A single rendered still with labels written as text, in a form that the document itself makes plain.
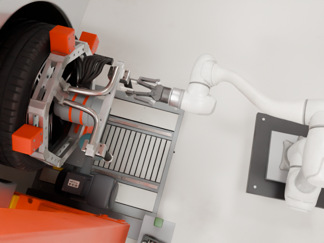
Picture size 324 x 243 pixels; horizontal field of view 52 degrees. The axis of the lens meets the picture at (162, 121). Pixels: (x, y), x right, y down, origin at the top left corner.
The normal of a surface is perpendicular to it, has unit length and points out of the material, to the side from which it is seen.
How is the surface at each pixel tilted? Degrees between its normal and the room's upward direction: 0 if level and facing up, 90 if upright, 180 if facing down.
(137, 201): 0
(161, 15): 0
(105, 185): 0
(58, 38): 55
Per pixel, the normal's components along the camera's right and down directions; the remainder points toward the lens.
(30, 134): 0.18, -0.86
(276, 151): 0.03, -0.30
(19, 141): -0.19, 0.45
